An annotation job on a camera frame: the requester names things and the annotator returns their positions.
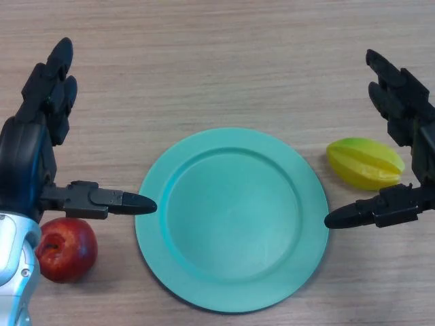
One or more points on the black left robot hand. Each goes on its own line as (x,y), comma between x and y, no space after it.
(23,153)

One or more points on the yellow starfruit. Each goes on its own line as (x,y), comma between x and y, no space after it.
(365,163)

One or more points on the red apple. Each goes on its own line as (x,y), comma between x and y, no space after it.
(68,253)

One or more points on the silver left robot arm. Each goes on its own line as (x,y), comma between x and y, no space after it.
(15,268)

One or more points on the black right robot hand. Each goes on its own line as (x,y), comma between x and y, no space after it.
(404,102)

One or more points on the green round plate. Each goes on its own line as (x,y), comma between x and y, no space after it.
(234,220)

